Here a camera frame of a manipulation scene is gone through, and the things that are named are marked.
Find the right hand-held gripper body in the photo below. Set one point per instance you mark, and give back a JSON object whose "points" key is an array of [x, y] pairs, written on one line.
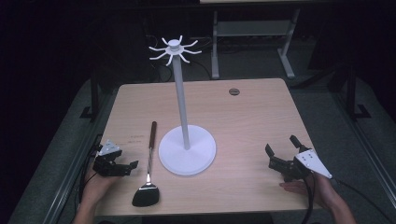
{"points": [[300, 166]]}

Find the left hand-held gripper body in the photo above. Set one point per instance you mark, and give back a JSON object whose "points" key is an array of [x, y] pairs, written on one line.
{"points": [[109, 165]]}

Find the white utensil rack with hooks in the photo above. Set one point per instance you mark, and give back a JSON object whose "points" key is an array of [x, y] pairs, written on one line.
{"points": [[186, 152]]}

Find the person's left hand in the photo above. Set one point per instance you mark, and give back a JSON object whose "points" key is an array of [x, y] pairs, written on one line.
{"points": [[95, 188]]}

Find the person's right hand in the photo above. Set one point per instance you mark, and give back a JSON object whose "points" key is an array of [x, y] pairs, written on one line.
{"points": [[323, 189]]}

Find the grey round table grommet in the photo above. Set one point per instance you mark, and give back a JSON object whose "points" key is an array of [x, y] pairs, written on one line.
{"points": [[234, 91]]}

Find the black metal stand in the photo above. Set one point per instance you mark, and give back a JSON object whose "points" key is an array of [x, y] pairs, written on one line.
{"points": [[351, 93], [94, 96]]}

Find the aluminium rail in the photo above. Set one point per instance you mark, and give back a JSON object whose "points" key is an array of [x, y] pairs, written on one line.
{"points": [[67, 177], [367, 152]]}

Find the white metal desk frame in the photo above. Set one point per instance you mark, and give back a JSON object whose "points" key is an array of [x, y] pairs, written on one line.
{"points": [[253, 28]]}

